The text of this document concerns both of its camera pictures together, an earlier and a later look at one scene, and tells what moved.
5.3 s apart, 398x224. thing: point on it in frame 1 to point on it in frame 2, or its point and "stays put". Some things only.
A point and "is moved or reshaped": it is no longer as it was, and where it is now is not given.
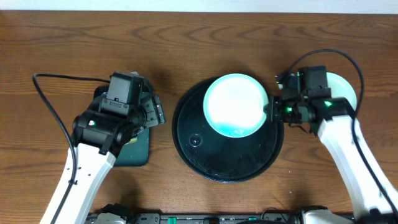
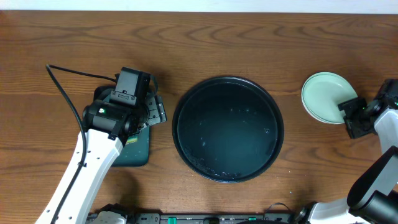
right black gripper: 273,107 to 348,106
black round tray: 217,157 stays put
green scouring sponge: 132,140 stays put
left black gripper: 154,111 stays put
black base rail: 321,216 stays put
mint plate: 234,105 is moved or reshaped
